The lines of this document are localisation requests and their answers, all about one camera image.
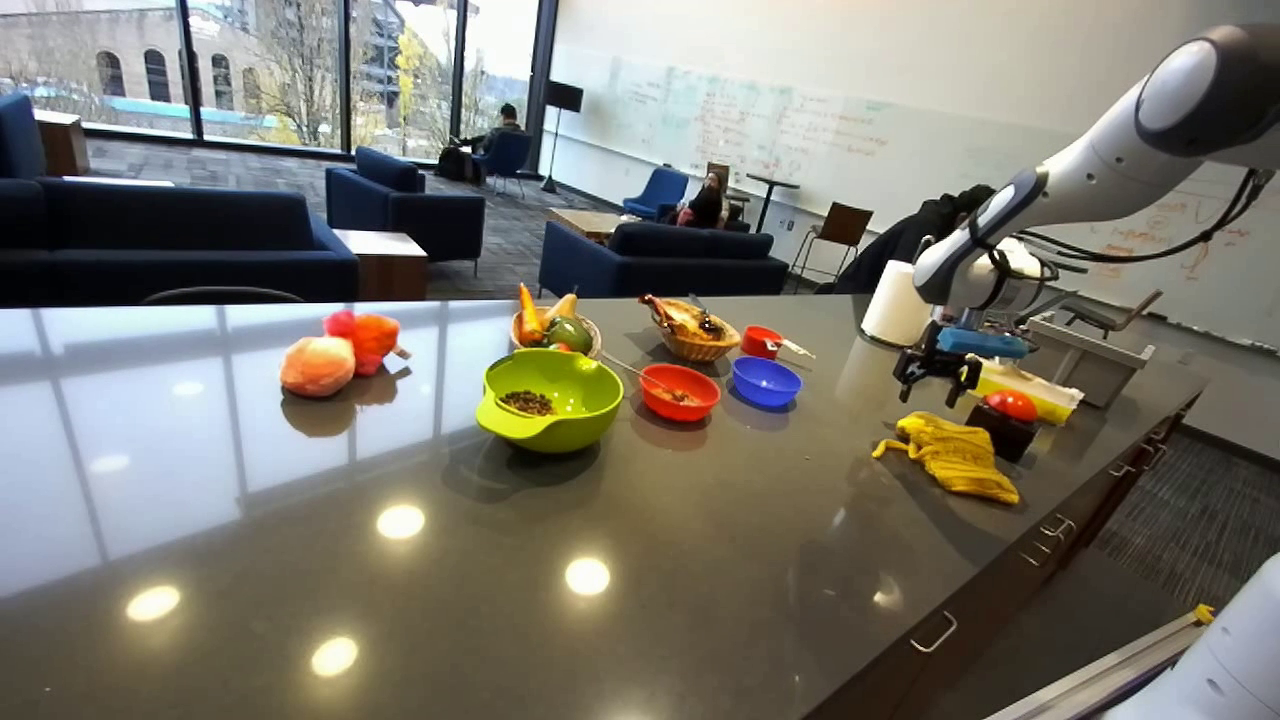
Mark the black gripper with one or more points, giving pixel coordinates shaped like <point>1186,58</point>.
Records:
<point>958,367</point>

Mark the yellow knitted cloth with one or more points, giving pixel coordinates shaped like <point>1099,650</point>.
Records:
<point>953,462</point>

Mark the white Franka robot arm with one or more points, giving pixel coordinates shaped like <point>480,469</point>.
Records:
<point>1107,167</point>

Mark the red button black box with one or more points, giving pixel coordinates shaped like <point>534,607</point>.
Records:
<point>1011,422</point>

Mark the white paper towel roll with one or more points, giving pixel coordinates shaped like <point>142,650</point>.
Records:
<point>895,307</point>

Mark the yellow plastic tray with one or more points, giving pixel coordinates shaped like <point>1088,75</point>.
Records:
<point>1055,399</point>

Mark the person with short dark hair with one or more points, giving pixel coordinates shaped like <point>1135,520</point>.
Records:
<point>903,243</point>

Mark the blue bowl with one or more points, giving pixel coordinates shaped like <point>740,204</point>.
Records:
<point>766,387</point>

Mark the red measuring cups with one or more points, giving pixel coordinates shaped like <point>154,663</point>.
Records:
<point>760,343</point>

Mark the brown chair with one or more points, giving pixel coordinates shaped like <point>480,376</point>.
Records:
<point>841,226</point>

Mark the wicker basket with bread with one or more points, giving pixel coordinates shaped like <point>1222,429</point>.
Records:
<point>692,335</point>

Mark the red bowl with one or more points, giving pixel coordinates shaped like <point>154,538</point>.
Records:
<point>680,395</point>

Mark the small round table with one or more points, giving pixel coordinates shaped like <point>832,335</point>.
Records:
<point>775,183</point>

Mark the short dark blue sofa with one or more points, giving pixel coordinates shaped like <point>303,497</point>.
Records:
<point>664,263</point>

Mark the white rod yellow tip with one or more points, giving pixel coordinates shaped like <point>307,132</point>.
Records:
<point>1107,663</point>

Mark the blue lounge chair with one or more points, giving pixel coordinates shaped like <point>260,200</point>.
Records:
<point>659,195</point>

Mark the low wooden coffee table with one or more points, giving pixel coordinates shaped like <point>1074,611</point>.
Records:
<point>591,223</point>

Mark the green bowl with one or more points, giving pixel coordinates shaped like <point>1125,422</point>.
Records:
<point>550,403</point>

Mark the bowl of toy fruit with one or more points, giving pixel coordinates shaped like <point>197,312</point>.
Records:
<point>552,324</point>

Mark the person seated by window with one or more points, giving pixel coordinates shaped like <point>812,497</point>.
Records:
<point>503,143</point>

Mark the red toy fruit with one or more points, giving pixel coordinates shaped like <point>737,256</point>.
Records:
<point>375,336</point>

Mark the wooden side table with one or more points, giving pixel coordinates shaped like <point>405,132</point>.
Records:
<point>387,263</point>

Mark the peach toy fruit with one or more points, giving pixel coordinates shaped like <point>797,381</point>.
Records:
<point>317,367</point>

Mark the long dark blue sofa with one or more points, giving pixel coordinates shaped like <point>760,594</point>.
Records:
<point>163,243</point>

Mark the dark blue window armchair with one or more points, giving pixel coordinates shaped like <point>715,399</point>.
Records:
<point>16,143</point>

